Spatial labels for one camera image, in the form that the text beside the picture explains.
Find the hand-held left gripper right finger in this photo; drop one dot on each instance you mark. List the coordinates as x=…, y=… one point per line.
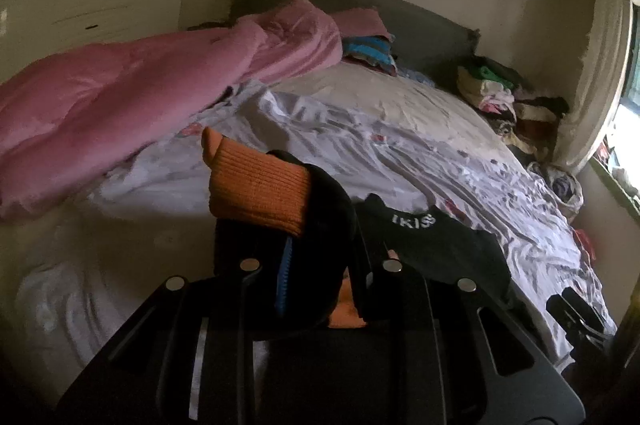
x=400, y=305

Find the pink duvet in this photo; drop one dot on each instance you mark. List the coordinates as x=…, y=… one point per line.
x=125, y=105

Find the stack of striped folded clothes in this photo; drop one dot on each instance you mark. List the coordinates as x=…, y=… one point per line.
x=367, y=52

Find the cream curtain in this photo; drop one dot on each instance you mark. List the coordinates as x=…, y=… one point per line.
x=597, y=70

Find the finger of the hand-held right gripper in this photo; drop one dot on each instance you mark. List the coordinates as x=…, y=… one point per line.
x=575, y=312

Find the window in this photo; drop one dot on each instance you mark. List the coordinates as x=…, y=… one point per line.
x=630, y=125

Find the white floral quilt cover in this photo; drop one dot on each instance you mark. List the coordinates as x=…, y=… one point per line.
x=350, y=140

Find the orange and black knitted garment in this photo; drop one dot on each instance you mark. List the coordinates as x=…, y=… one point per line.
x=260, y=190

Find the pile of mixed clothes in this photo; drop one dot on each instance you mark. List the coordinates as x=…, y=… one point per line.
x=500, y=100

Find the plastic bag with clothes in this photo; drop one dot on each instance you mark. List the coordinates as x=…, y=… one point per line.
x=562, y=190

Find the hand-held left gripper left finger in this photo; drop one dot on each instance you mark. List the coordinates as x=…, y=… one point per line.
x=283, y=277

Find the pink pillow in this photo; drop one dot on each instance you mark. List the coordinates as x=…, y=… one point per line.
x=362, y=25

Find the grey bed headboard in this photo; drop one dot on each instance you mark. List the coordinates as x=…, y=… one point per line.
x=430, y=35

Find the blue patterned cloth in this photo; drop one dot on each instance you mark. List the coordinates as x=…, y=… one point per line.
x=417, y=76

